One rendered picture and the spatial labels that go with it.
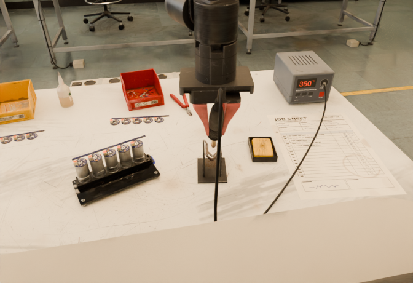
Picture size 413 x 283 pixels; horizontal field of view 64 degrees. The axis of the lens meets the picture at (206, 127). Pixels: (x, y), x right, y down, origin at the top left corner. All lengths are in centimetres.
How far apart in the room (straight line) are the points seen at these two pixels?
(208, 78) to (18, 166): 51
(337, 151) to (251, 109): 25
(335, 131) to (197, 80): 49
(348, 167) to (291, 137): 15
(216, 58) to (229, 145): 37
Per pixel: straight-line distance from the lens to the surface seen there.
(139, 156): 69
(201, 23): 42
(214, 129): 49
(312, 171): 73
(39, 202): 71
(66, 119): 93
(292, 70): 91
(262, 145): 75
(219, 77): 44
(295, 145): 79
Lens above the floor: 122
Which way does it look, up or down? 35 degrees down
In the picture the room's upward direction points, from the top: straight up
